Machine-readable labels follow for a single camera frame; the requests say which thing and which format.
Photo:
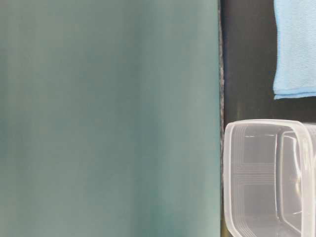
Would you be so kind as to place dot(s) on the clear plastic container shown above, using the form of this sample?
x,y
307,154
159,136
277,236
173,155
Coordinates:
x,y
269,178

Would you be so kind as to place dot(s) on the blue folded towel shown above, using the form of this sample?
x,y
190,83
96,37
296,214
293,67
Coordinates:
x,y
296,49

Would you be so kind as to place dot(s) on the green backdrop curtain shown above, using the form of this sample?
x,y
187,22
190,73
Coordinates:
x,y
109,118

